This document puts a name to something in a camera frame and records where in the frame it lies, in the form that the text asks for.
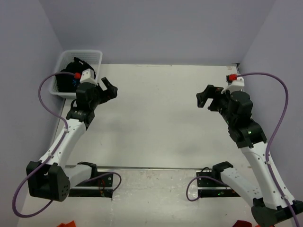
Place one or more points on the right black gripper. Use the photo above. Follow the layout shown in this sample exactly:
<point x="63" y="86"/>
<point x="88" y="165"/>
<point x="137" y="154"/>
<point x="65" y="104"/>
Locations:
<point x="210" y="91"/>

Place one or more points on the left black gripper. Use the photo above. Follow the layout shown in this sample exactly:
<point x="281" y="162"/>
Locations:
<point x="107" y="94"/>

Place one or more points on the black t shirt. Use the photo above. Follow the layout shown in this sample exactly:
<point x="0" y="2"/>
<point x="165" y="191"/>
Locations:
<point x="69" y="80"/>

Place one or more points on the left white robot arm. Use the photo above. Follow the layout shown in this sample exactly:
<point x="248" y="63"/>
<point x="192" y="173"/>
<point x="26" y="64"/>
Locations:
<point x="48" y="178"/>

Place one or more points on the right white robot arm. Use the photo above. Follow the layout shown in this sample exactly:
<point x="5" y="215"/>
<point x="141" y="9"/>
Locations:
<point x="270" y="202"/>

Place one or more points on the dark red cloth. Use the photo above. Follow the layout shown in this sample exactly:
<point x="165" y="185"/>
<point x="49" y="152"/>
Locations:
<point x="242" y="223"/>

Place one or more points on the orange cloth bottom left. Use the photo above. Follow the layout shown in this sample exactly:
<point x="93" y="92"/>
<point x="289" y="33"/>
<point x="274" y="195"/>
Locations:
<point x="70" y="224"/>

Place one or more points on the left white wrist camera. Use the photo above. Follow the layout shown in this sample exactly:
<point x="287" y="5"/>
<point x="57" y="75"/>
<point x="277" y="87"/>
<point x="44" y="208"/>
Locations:
<point x="88" y="77"/>

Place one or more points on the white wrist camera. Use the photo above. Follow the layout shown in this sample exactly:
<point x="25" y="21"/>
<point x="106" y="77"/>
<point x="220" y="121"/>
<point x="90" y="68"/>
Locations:
<point x="88" y="77"/>
<point x="235" y="85"/>

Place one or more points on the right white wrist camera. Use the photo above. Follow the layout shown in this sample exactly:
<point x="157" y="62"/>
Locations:
<point x="235" y="85"/>

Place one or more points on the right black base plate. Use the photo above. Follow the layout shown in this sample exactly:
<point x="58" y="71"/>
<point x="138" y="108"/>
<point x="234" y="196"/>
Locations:
<point x="210" y="189"/>

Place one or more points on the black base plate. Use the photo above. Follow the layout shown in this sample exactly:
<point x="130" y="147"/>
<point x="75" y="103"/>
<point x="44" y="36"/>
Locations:
<point x="100" y="188"/>
<point x="210" y="189"/>

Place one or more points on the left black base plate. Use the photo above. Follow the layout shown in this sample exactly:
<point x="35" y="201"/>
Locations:
<point x="100" y="188"/>

